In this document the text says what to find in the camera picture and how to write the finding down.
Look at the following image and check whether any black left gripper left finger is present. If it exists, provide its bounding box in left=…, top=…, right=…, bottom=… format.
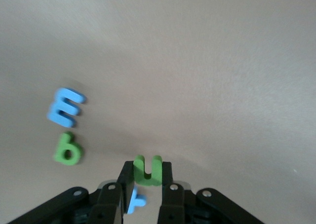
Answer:
left=7, top=161, right=136, bottom=224

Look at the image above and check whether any blue foam letter E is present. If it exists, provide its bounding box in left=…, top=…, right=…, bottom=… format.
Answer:
left=46, top=87, right=87, bottom=128

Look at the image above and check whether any green foam letter b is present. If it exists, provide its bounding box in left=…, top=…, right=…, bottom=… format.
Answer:
left=53, top=132, right=84, bottom=166

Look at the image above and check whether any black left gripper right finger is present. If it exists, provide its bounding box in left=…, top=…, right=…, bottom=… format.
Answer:
left=158, top=161, right=266, bottom=224

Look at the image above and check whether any green foam letter u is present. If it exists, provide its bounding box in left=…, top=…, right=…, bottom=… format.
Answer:
left=133, top=154, right=163, bottom=187

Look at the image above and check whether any blue foam letter x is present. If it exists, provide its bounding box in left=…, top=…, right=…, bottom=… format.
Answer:
left=125, top=186, right=148, bottom=215

